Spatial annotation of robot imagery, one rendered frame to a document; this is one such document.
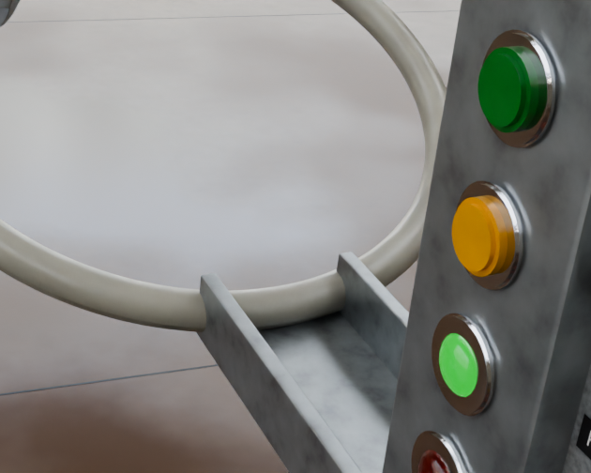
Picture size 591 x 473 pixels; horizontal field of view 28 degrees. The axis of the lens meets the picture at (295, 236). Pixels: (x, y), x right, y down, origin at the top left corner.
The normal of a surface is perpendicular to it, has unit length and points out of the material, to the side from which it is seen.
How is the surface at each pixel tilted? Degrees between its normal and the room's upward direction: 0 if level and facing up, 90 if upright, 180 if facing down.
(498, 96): 90
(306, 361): 2
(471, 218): 90
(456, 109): 90
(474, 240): 90
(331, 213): 0
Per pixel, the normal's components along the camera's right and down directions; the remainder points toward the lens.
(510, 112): -0.90, 0.13
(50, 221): 0.10, -0.87
